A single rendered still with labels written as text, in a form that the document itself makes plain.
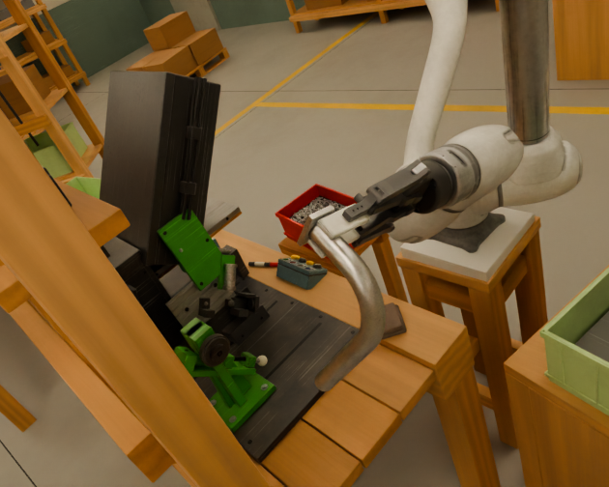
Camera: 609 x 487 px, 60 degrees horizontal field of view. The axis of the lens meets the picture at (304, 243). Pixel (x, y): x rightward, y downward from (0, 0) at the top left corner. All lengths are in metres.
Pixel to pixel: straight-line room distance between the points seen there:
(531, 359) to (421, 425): 0.96
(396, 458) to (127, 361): 1.64
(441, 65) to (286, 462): 0.91
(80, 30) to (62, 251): 10.59
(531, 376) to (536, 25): 0.81
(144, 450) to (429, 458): 1.46
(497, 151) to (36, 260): 0.66
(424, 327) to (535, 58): 0.69
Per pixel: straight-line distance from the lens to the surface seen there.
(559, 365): 1.34
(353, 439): 1.28
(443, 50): 1.11
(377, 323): 0.66
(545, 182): 1.55
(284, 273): 1.69
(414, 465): 2.24
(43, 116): 3.92
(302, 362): 1.44
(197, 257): 1.53
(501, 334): 1.74
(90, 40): 11.27
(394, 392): 1.32
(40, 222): 0.66
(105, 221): 1.01
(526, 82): 1.42
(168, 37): 8.08
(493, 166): 0.87
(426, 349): 1.36
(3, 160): 0.64
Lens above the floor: 1.92
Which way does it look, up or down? 34 degrees down
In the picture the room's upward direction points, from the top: 23 degrees counter-clockwise
